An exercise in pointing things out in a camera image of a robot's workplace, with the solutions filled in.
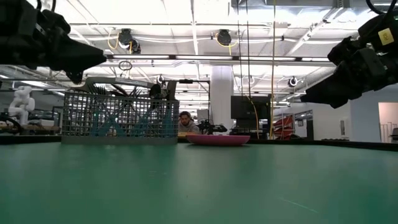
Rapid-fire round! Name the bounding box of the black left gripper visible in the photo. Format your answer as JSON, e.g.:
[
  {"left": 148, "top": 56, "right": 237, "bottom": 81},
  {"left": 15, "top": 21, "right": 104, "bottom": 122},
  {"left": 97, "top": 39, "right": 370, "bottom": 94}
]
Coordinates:
[{"left": 0, "top": 0, "right": 108, "bottom": 85}]

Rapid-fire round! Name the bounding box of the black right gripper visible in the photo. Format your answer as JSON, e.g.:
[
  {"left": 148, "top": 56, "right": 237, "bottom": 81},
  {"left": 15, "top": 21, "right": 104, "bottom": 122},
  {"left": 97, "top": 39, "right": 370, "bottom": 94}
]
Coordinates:
[{"left": 299, "top": 12, "right": 398, "bottom": 110}]

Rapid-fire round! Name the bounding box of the blue-handled fork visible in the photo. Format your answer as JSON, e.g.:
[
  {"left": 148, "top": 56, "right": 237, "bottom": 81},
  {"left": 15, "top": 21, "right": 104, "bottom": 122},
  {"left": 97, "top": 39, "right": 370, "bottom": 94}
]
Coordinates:
[{"left": 83, "top": 81, "right": 106, "bottom": 96}]

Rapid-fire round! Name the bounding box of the blue-handled spoon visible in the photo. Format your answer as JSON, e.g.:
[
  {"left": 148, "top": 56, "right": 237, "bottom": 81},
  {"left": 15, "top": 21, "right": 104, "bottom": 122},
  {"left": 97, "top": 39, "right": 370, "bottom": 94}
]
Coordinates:
[
  {"left": 148, "top": 83, "right": 163, "bottom": 101},
  {"left": 110, "top": 83, "right": 131, "bottom": 98}
]

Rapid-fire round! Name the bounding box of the blue-handled knife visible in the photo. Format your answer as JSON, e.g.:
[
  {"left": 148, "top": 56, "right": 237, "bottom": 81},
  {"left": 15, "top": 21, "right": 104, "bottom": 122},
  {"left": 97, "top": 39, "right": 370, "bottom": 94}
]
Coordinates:
[{"left": 166, "top": 80, "right": 178, "bottom": 101}]

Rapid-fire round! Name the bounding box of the small yellow tag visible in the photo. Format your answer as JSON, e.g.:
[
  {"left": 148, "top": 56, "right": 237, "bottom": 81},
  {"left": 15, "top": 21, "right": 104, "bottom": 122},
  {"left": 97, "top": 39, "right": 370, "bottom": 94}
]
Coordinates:
[{"left": 377, "top": 27, "right": 395, "bottom": 46}]

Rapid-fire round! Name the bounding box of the red slanted rack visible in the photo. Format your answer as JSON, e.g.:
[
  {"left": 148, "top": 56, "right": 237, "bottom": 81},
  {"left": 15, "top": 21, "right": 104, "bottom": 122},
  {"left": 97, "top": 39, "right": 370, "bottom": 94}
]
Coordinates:
[{"left": 272, "top": 114, "right": 295, "bottom": 140}]

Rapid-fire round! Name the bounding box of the wooden wheeled workbench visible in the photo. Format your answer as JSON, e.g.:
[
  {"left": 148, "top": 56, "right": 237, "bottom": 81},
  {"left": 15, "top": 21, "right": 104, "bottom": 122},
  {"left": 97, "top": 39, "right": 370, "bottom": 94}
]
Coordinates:
[{"left": 0, "top": 123, "right": 62, "bottom": 135}]

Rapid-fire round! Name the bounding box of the black monitor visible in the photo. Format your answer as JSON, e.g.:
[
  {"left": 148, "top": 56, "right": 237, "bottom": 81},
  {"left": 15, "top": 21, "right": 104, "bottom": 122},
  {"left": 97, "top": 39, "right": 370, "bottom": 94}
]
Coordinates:
[{"left": 230, "top": 95, "right": 272, "bottom": 129}]

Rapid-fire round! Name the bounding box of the overhead light bar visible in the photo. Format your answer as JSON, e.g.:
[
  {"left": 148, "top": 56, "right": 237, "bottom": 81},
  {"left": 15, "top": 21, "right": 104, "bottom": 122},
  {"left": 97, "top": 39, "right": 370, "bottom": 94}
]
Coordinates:
[{"left": 104, "top": 53, "right": 336, "bottom": 63}]

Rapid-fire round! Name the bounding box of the black tabletop device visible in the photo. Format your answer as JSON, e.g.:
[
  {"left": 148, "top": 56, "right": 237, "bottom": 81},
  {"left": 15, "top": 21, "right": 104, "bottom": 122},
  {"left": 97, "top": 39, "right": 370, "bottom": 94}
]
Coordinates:
[{"left": 197, "top": 119, "right": 229, "bottom": 136}]

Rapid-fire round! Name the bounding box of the pink plastic plate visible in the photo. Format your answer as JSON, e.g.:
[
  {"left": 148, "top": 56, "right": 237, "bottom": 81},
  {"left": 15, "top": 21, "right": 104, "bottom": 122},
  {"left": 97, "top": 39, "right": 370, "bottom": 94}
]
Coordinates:
[{"left": 185, "top": 134, "right": 251, "bottom": 147}]

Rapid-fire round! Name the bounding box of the person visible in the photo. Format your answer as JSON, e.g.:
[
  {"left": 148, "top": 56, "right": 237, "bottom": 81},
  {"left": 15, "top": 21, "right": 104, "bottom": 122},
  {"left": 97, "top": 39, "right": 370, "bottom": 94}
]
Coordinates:
[{"left": 178, "top": 111, "right": 201, "bottom": 135}]

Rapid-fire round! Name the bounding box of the green table mat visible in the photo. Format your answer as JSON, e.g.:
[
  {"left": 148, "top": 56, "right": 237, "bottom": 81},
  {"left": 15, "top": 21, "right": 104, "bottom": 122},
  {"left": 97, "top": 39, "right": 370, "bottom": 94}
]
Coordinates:
[{"left": 0, "top": 141, "right": 398, "bottom": 224}]

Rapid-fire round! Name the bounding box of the hanging black cable loop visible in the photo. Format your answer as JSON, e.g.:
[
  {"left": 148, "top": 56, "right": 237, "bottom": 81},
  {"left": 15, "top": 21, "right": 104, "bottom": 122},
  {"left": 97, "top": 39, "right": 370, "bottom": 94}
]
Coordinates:
[{"left": 118, "top": 60, "right": 134, "bottom": 72}]

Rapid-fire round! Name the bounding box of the grey wire cutlery basket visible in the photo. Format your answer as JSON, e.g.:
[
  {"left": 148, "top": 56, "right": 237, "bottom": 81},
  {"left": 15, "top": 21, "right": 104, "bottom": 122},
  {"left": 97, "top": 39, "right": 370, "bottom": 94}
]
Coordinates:
[{"left": 61, "top": 77, "right": 180, "bottom": 145}]

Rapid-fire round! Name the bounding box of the yellow hanging cable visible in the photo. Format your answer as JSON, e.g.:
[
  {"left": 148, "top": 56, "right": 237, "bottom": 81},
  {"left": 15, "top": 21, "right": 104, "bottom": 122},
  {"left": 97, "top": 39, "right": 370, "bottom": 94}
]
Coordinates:
[{"left": 245, "top": 95, "right": 261, "bottom": 140}]

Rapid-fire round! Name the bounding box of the black metal frame stand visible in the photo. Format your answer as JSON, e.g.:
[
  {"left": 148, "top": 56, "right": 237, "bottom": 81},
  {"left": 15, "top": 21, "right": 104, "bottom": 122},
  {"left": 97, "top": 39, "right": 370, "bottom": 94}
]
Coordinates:
[{"left": 161, "top": 79, "right": 211, "bottom": 125}]

